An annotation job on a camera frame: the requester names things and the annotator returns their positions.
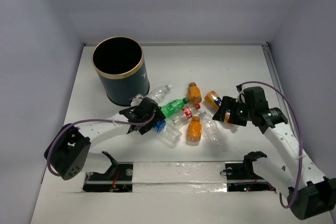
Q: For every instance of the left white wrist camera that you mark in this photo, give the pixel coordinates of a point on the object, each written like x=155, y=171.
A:
x=136, y=100

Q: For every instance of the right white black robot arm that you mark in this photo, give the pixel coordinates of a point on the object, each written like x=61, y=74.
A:
x=307, y=190

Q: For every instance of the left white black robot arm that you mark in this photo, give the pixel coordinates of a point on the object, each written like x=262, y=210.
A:
x=68, y=151

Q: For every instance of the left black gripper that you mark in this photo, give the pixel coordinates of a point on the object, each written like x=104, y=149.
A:
x=151, y=115

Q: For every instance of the green plastic bottle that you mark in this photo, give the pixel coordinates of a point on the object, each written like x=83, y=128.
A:
x=174, y=106

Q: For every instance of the clear plastic bottle white cap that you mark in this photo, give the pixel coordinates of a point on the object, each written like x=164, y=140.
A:
x=159, y=93

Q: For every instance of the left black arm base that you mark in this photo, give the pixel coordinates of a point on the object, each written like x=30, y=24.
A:
x=119, y=182

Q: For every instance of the clear bottle red label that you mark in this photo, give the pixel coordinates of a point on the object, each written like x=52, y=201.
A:
x=185, y=114

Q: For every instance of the small orange bottle lower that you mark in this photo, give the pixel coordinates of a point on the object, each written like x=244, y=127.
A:
x=194, y=131

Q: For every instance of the small orange bottle upper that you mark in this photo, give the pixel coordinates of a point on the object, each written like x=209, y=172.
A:
x=194, y=93

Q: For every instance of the small orange bottle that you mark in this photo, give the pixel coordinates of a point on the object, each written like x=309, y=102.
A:
x=194, y=131
x=194, y=93

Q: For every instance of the dark bin with gold rim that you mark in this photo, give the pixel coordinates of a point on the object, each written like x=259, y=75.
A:
x=120, y=65

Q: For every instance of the clear bottle blue label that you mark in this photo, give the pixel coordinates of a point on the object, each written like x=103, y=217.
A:
x=168, y=132

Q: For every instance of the large orange bottle blue label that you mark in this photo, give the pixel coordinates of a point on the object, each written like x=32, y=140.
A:
x=213, y=101

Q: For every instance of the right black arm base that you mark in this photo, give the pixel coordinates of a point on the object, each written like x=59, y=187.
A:
x=238, y=180

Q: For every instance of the silver foil strip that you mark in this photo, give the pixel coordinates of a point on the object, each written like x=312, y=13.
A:
x=178, y=177

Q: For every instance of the clear plastic bottle unlabelled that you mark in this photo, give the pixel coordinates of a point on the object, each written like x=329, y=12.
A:
x=215, y=138

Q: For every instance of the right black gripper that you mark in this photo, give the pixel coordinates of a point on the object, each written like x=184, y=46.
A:
x=229, y=103

